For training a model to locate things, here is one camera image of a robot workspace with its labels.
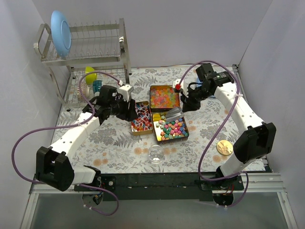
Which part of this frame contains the silver metal scoop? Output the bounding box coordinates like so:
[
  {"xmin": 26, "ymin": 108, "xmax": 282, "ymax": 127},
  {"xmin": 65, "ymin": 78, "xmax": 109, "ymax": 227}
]
[{"xmin": 165, "ymin": 107, "xmax": 184, "ymax": 122}]

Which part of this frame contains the tin of star candies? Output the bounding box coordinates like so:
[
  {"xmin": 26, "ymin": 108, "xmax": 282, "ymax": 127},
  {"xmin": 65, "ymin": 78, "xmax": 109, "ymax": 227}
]
[{"xmin": 152, "ymin": 112, "xmax": 190, "ymax": 145}]

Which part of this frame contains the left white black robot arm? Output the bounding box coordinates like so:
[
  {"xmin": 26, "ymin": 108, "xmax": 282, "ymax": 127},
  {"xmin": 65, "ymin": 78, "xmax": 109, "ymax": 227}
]
[{"xmin": 35, "ymin": 84, "xmax": 138, "ymax": 191}]

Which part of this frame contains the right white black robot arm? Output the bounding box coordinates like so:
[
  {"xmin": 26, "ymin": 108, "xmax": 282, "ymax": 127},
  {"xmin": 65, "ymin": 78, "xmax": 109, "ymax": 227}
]
[{"xmin": 173, "ymin": 60, "xmax": 276, "ymax": 190}]

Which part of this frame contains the tin of gummy candies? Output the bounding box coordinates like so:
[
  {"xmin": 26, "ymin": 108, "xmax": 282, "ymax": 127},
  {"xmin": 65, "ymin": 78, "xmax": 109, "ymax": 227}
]
[{"xmin": 150, "ymin": 85, "xmax": 180, "ymax": 113}]

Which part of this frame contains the teal white cup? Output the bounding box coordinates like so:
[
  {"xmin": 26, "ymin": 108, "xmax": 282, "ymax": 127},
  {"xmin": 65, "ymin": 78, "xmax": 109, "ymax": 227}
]
[{"xmin": 92, "ymin": 80, "xmax": 102, "ymax": 96}]

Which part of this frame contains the patterned beige cup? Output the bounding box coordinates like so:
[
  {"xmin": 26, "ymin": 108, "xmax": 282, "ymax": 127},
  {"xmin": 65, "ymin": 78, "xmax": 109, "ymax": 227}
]
[{"xmin": 77, "ymin": 83, "xmax": 92, "ymax": 102}]

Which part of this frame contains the yellow green bowl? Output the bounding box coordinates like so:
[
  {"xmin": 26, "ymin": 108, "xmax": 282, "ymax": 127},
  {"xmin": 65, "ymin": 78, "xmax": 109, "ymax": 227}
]
[{"xmin": 85, "ymin": 66, "xmax": 97, "ymax": 85}]

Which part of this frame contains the floral table mat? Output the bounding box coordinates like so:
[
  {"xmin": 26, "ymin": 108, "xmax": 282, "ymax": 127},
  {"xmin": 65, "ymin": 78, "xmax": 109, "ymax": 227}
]
[{"xmin": 57, "ymin": 66, "xmax": 239, "ymax": 173}]

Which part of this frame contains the clear round plastic container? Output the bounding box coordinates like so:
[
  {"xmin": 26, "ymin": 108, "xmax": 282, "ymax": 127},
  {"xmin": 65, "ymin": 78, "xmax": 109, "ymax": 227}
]
[{"xmin": 148, "ymin": 145, "xmax": 165, "ymax": 164}]

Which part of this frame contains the gold round lid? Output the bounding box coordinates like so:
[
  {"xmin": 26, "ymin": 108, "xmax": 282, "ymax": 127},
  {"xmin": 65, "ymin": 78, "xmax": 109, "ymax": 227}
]
[{"xmin": 216, "ymin": 140, "xmax": 234, "ymax": 156}]

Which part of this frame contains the steel dish rack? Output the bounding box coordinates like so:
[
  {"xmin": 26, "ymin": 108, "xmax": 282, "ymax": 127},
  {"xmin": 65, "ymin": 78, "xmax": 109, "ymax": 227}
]
[{"xmin": 33, "ymin": 18, "xmax": 132, "ymax": 111}]

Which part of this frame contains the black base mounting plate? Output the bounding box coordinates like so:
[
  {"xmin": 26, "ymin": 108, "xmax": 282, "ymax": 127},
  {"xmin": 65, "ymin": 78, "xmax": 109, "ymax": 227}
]
[{"xmin": 73, "ymin": 171, "xmax": 246, "ymax": 202}]

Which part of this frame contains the blue plate in rack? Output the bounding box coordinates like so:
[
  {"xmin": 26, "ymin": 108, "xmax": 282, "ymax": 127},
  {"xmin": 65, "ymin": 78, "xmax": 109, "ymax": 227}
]
[{"xmin": 51, "ymin": 10, "xmax": 71, "ymax": 58}]

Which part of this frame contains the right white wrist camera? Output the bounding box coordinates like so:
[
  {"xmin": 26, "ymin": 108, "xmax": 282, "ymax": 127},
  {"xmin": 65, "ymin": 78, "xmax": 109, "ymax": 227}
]
[{"xmin": 172, "ymin": 79, "xmax": 188, "ymax": 96}]

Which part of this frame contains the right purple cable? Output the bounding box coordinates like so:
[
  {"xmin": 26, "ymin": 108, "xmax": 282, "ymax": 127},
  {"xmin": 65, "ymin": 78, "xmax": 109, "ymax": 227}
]
[{"xmin": 177, "ymin": 60, "xmax": 249, "ymax": 208}]

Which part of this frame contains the purple cable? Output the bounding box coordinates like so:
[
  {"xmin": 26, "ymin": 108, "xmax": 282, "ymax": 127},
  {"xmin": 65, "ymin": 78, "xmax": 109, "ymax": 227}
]
[
  {"xmin": 11, "ymin": 71, "xmax": 123, "ymax": 217},
  {"xmin": 177, "ymin": 60, "xmax": 249, "ymax": 208}
]

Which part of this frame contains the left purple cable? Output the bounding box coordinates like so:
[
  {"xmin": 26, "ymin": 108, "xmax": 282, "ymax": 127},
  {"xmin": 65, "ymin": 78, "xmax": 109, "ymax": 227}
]
[{"xmin": 11, "ymin": 71, "xmax": 123, "ymax": 217}]

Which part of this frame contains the aluminium frame rail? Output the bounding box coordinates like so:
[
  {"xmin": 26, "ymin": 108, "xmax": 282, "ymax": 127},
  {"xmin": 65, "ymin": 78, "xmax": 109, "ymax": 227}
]
[{"xmin": 30, "ymin": 173, "xmax": 286, "ymax": 194}]

